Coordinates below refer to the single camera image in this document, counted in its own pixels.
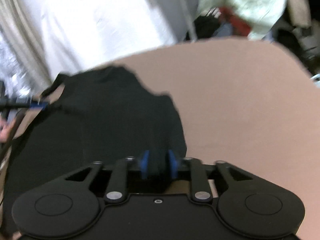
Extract silver foil sheet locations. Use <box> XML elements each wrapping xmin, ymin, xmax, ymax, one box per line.
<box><xmin>1</xmin><ymin>36</ymin><xmax>31</xmax><ymax>97</ymax></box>

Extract red garment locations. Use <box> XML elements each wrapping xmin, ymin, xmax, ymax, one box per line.
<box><xmin>218</xmin><ymin>7</ymin><xmax>251</xmax><ymax>37</ymax></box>

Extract black garment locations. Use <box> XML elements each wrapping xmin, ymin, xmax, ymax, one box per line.
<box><xmin>1</xmin><ymin>66</ymin><xmax>187</xmax><ymax>237</ymax></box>

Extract beige curtain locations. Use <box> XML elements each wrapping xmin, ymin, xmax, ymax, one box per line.
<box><xmin>1</xmin><ymin>0</ymin><xmax>52</xmax><ymax>90</ymax></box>

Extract brown hanging garment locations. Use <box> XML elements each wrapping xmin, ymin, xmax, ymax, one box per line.
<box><xmin>287</xmin><ymin>0</ymin><xmax>311</xmax><ymax>29</ymax></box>

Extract person's left hand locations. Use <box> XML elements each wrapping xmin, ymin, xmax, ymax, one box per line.
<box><xmin>0</xmin><ymin>119</ymin><xmax>15</xmax><ymax>143</ymax></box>

